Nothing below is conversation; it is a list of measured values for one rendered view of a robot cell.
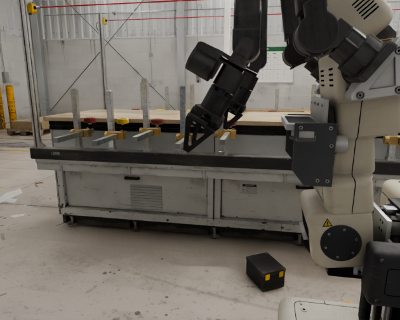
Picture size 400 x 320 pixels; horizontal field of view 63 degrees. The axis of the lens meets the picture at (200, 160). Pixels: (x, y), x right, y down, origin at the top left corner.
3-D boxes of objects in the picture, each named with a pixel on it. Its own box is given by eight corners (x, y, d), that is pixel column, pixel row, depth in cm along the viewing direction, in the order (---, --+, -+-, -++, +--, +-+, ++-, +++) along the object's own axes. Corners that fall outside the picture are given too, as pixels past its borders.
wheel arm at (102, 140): (97, 147, 190) (96, 140, 189) (92, 146, 191) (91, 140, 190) (127, 136, 232) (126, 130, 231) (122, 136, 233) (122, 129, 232)
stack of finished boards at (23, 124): (92, 118, 975) (91, 112, 971) (42, 129, 743) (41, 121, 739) (68, 118, 986) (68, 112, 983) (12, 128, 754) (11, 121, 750)
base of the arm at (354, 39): (400, 43, 60) (378, 50, 71) (365, 16, 60) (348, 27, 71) (364, 83, 62) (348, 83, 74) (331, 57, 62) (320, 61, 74)
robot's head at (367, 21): (373, 29, 93) (339, -11, 92) (402, 14, 73) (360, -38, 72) (330, 65, 97) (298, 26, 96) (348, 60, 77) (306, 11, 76)
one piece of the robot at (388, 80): (395, 94, 69) (394, 38, 67) (405, 94, 64) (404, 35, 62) (345, 100, 71) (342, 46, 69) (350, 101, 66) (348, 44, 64)
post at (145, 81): (148, 152, 217) (146, 77, 206) (143, 152, 217) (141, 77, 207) (150, 150, 220) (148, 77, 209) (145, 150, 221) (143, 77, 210)
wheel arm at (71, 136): (58, 144, 195) (58, 137, 194) (53, 144, 195) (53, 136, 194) (94, 133, 236) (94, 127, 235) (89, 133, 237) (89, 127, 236)
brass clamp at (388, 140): (411, 145, 185) (412, 137, 184) (385, 145, 188) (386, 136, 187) (406, 143, 191) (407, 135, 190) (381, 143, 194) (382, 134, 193)
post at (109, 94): (114, 161, 223) (110, 89, 212) (110, 161, 224) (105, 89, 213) (117, 160, 226) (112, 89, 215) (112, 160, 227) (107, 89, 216)
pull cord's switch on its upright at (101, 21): (113, 127, 334) (106, 12, 309) (100, 127, 337) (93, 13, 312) (117, 127, 342) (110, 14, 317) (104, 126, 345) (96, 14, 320)
